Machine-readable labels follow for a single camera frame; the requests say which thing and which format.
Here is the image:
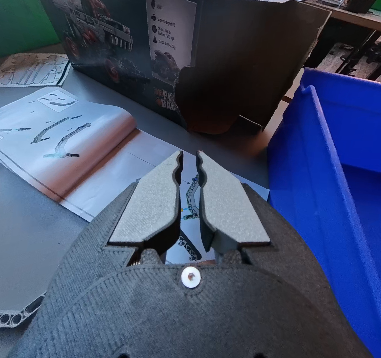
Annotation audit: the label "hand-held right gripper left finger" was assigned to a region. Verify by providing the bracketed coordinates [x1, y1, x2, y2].
[108, 151, 184, 256]

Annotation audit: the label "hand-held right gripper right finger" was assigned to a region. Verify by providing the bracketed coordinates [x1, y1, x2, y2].
[196, 151, 271, 253]

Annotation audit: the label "lego instruction booklet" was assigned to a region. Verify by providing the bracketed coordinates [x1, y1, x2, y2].
[0, 87, 270, 265]

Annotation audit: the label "black lego set box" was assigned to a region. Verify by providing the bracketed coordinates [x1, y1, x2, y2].
[30, 0, 332, 135]

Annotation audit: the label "grey lego assembly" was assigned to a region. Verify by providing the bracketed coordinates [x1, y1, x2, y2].
[0, 293, 46, 329]

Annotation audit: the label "lego sticker sheet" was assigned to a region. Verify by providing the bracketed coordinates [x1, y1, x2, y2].
[0, 53, 72, 88]

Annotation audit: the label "blue plastic bin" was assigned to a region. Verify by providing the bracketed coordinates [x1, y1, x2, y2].
[266, 66, 381, 357]

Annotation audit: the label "wooden table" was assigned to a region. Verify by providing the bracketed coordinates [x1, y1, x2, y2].
[295, 0, 381, 76]

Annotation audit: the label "green panel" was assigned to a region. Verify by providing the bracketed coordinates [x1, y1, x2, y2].
[0, 0, 61, 58]

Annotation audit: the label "dark storage box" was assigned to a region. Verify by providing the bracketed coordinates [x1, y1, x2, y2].
[345, 0, 376, 13]

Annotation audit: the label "black chair frame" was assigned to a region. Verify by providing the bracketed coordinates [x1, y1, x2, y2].
[336, 31, 381, 82]

